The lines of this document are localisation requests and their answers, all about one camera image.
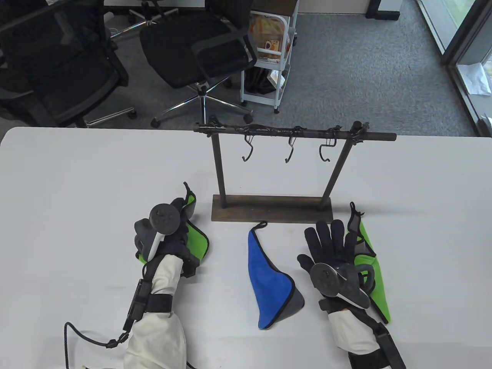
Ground person's left hand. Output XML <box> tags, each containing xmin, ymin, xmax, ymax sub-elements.
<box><xmin>163</xmin><ymin>198</ymin><xmax>200</xmax><ymax>262</ymax></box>

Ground person's right hand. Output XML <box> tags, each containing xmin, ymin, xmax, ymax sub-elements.
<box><xmin>297</xmin><ymin>219</ymin><xmax>364</xmax><ymax>268</ymax></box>

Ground green grey hand towel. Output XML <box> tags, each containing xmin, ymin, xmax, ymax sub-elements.
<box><xmin>348</xmin><ymin>202</ymin><xmax>392</xmax><ymax>324</ymax></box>
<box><xmin>138</xmin><ymin>182</ymin><xmax>211</xmax><ymax>264</ymax></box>

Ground blue grey hand towel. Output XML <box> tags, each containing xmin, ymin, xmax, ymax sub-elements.
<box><xmin>248</xmin><ymin>221</ymin><xmax>305</xmax><ymax>330</ymax></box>

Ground person's left forearm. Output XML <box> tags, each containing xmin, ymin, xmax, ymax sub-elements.
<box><xmin>123</xmin><ymin>254</ymin><xmax>189</xmax><ymax>369</ymax></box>

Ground person's right forearm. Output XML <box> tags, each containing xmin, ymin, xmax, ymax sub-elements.
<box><xmin>327</xmin><ymin>307</ymin><xmax>406</xmax><ymax>369</ymax></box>

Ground grey left hand controller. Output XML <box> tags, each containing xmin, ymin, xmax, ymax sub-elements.
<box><xmin>133</xmin><ymin>204</ymin><xmax>181</xmax><ymax>262</ymax></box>

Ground grey hand controller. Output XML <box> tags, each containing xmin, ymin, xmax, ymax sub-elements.
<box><xmin>133</xmin><ymin>204</ymin><xmax>181</xmax><ymax>262</ymax></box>
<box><xmin>310</xmin><ymin>263</ymin><xmax>376</xmax><ymax>308</ymax></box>

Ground grey right hand controller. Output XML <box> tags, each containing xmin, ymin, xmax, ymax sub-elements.
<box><xmin>310</xmin><ymin>263</ymin><xmax>376</xmax><ymax>308</ymax></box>

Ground dark wooden hanging rack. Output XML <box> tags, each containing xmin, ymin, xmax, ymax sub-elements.
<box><xmin>194</xmin><ymin>120</ymin><xmax>397</xmax><ymax>223</ymax></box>

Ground white rolling cart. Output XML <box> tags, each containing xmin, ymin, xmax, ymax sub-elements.
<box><xmin>240</xmin><ymin>0</ymin><xmax>299</xmax><ymax>114</ymax></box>

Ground black bag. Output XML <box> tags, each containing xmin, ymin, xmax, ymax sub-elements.
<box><xmin>245</xmin><ymin>67</ymin><xmax>276</xmax><ymax>95</ymax></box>

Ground black mesh office chair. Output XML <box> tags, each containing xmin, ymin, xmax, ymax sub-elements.
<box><xmin>0</xmin><ymin>0</ymin><xmax>138</xmax><ymax>128</ymax></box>
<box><xmin>139</xmin><ymin>0</ymin><xmax>258</xmax><ymax>128</ymax></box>

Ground white paper sheet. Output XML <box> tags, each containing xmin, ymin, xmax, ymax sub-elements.
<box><xmin>457</xmin><ymin>63</ymin><xmax>492</xmax><ymax>95</ymax></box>

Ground orange snack packets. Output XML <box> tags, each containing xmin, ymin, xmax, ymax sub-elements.
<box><xmin>250</xmin><ymin>13</ymin><xmax>291</xmax><ymax>60</ymax></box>

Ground chrome office chair base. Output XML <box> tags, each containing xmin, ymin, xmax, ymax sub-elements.
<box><xmin>110</xmin><ymin>0</ymin><xmax>181</xmax><ymax>39</ymax></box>

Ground black desk leg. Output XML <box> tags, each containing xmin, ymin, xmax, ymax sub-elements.
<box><xmin>365</xmin><ymin>0</ymin><xmax>402</xmax><ymax>20</ymax></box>

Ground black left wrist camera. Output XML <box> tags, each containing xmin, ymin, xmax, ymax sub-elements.
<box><xmin>181</xmin><ymin>256</ymin><xmax>201</xmax><ymax>278</ymax></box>

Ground black left arm strap box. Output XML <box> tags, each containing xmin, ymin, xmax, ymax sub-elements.
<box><xmin>123</xmin><ymin>279</ymin><xmax>173</xmax><ymax>333</ymax></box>

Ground black arm strap box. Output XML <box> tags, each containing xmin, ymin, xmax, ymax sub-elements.
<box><xmin>123</xmin><ymin>279</ymin><xmax>173</xmax><ymax>333</ymax></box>
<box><xmin>348</xmin><ymin>315</ymin><xmax>407</xmax><ymax>369</ymax></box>

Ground black right arm strap box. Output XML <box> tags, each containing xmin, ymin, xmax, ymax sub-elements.
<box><xmin>348</xmin><ymin>315</ymin><xmax>407</xmax><ymax>369</ymax></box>

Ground black cable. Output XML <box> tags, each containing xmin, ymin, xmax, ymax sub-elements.
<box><xmin>63</xmin><ymin>322</ymin><xmax>131</xmax><ymax>369</ymax></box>

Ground dark window frame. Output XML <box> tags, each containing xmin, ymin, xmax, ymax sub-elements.
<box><xmin>417</xmin><ymin>0</ymin><xmax>492</xmax><ymax>137</ymax></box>

